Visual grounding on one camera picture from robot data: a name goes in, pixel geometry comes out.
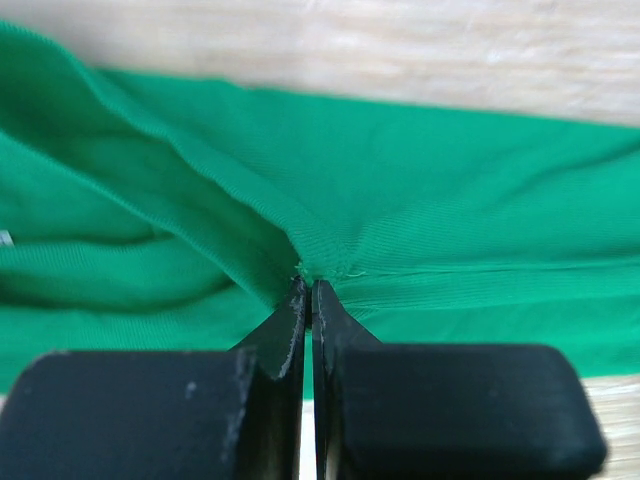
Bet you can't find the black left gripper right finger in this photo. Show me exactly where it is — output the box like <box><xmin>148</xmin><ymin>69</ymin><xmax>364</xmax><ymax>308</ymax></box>
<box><xmin>310</xmin><ymin>281</ymin><xmax>608</xmax><ymax>479</ymax></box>

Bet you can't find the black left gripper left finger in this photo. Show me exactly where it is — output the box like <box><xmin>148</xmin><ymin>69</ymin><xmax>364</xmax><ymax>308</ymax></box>
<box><xmin>1</xmin><ymin>279</ymin><xmax>307</xmax><ymax>479</ymax></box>

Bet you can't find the bright green tank top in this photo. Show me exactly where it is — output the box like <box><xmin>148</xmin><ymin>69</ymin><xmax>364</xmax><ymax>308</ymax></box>
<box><xmin>1</xmin><ymin>22</ymin><xmax>639</xmax><ymax>390</ymax></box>

